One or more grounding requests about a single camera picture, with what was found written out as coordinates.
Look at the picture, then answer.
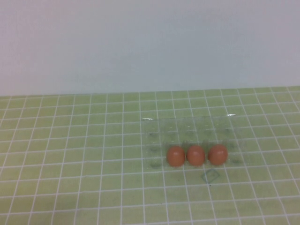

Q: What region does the brown egg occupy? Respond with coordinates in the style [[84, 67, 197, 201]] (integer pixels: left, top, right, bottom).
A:
[[166, 146, 186, 167], [186, 145, 206, 166], [207, 144, 228, 166]]

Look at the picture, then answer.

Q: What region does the clear plastic egg tray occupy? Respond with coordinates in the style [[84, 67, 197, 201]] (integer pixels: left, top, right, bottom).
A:
[[142, 113, 243, 171]]

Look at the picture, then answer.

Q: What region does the small clear square sticker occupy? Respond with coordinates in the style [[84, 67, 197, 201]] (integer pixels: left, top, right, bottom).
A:
[[201, 168, 221, 183]]

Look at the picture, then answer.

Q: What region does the green checked tablecloth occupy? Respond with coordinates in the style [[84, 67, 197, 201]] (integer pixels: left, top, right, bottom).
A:
[[0, 86, 300, 225]]

